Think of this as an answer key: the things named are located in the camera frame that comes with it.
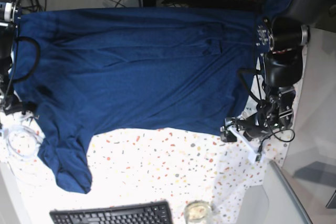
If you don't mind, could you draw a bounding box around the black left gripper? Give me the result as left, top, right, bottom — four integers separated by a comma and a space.
222, 113, 278, 142

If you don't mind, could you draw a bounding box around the dark blue t-shirt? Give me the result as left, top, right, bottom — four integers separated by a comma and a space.
7, 0, 308, 195

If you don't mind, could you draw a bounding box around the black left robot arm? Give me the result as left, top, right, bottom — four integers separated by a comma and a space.
220, 0, 335, 142

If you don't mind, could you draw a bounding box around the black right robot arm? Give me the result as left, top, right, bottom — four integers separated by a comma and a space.
1, 0, 40, 115

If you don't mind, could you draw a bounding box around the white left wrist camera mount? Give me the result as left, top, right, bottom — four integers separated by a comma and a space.
220, 125, 265, 164

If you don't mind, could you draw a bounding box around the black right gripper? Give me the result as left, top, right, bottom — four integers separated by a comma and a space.
2, 101, 37, 115

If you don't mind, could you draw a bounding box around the terrazzo patterned table cloth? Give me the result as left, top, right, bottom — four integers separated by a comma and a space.
0, 7, 311, 223

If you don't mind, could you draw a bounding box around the coiled white cable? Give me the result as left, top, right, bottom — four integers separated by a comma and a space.
5, 125, 53, 187

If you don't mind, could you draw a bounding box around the black computer keyboard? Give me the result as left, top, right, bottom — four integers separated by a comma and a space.
49, 201, 173, 224

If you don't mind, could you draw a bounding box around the clear glass jar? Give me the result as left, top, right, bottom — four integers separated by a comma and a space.
184, 200, 213, 224

